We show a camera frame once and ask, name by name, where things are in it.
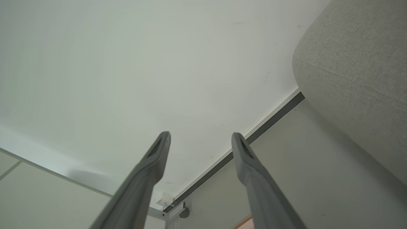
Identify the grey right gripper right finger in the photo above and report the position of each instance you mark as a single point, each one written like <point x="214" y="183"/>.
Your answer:
<point x="260" y="194"/>

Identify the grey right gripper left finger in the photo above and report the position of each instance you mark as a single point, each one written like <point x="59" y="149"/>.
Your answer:
<point x="140" y="184"/>

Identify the white wall box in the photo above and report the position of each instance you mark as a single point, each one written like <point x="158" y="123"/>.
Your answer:
<point x="165" y="199"/>

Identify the grey fabric sofa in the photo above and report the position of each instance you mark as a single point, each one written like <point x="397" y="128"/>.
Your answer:
<point x="356" y="79"/>

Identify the grey metal frame bracket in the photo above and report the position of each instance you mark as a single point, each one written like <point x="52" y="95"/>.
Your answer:
<point x="173" y="213"/>

